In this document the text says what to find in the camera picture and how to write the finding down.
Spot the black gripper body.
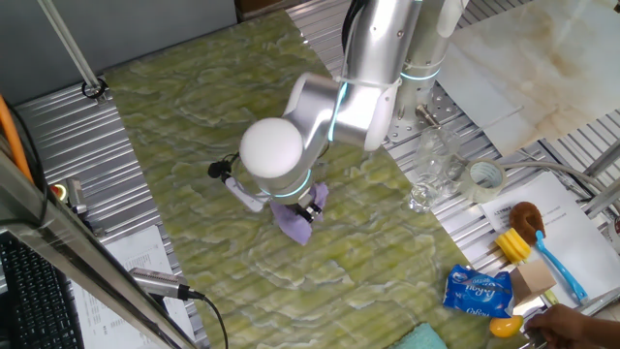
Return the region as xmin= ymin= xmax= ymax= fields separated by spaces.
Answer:
xmin=294 ymin=196 xmax=326 ymax=224

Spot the purple cloth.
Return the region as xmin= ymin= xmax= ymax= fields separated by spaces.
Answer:
xmin=268 ymin=181 xmax=330 ymax=246

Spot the person's forearm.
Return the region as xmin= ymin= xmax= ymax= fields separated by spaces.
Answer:
xmin=585 ymin=317 xmax=620 ymax=349

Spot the teal cloth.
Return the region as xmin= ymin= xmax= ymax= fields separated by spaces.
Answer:
xmin=387 ymin=322 xmax=450 ymax=349

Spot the person's hand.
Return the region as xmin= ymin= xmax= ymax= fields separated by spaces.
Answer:
xmin=524 ymin=303 xmax=597 ymax=349

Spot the black foam microphone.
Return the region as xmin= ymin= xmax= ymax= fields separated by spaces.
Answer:
xmin=207 ymin=159 xmax=233 ymax=179

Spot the large clear glass beaker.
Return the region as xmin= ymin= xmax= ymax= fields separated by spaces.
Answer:
xmin=408 ymin=154 xmax=469 ymax=214

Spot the small clear glass beaker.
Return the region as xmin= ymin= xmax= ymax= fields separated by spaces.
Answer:
xmin=418 ymin=126 xmax=461 ymax=169

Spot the green marble pattern mat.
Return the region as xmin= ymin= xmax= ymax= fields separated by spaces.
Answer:
xmin=104 ymin=9 xmax=490 ymax=349

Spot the clear tape roll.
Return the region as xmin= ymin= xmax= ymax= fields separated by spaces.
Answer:
xmin=457 ymin=158 xmax=508 ymax=205

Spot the paper sheet with text table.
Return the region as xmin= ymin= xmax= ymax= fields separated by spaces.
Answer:
xmin=70 ymin=225 xmax=196 ymax=349

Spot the blue snack bag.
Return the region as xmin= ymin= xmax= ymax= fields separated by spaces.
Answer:
xmin=443 ymin=264 xmax=515 ymax=320

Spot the yellow ribbed sponge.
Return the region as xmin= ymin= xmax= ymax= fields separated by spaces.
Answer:
xmin=493 ymin=227 xmax=533 ymax=265

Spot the brown round brush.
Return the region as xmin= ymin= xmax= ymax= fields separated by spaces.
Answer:
xmin=508 ymin=201 xmax=547 ymax=246

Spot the yellow orange round object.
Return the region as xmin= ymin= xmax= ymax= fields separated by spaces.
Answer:
xmin=488 ymin=314 xmax=525 ymax=339

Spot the small cardboard box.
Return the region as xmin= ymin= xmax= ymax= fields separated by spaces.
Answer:
xmin=508 ymin=259 xmax=558 ymax=306

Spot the white marble pattern sheet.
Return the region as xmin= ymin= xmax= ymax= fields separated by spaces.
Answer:
xmin=435 ymin=0 xmax=620 ymax=157

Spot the white printed paper sheet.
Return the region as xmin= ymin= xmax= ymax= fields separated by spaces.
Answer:
xmin=479 ymin=172 xmax=620 ymax=309

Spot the aluminium pole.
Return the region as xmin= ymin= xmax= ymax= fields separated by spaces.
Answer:
xmin=37 ymin=0 xmax=110 ymax=104

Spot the black keyboard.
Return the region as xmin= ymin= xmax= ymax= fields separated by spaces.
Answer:
xmin=0 ymin=232 xmax=86 ymax=349

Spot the aluminium strut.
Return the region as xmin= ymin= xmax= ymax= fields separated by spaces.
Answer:
xmin=582 ymin=140 xmax=620 ymax=219

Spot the orange pole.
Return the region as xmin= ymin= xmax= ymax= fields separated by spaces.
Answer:
xmin=0 ymin=94 xmax=35 ymax=185

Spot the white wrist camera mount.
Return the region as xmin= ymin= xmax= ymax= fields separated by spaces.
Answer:
xmin=222 ymin=174 xmax=266 ymax=213

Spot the black camera cable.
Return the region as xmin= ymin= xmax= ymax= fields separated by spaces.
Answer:
xmin=186 ymin=289 xmax=230 ymax=349

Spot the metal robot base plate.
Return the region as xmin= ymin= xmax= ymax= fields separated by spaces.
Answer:
xmin=385 ymin=84 xmax=466 ymax=144

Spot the grey ribbed camera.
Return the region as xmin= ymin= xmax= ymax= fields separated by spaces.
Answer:
xmin=128 ymin=267 xmax=193 ymax=301

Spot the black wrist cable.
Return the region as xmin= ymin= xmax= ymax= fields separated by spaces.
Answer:
xmin=340 ymin=0 xmax=365 ymax=55

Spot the metal frame bar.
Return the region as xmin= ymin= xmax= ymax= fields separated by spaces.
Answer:
xmin=0 ymin=149 xmax=198 ymax=349

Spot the grey hose with connector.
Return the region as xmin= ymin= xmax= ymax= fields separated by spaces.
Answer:
xmin=415 ymin=104 xmax=620 ymax=205

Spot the black cable ring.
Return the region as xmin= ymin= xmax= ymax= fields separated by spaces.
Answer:
xmin=80 ymin=77 xmax=109 ymax=101

